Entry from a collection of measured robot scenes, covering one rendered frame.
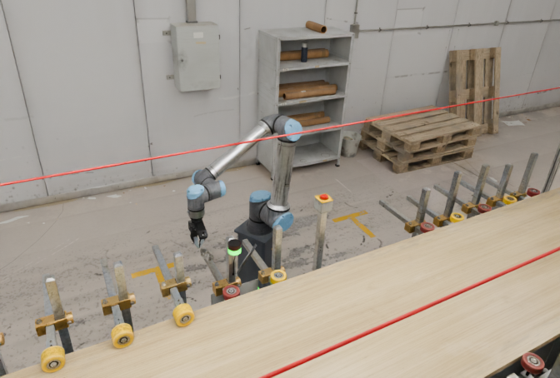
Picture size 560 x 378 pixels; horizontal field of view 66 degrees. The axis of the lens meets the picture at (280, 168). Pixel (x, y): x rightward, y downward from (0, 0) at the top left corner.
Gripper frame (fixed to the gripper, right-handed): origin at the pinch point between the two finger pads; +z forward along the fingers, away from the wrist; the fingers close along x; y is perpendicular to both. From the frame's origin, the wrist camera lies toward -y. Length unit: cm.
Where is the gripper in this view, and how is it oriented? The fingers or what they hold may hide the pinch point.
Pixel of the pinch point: (199, 246)
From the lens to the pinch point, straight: 251.0
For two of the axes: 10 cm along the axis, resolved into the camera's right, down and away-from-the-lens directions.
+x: -8.8, 1.8, -4.3
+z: -0.4, 8.8, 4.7
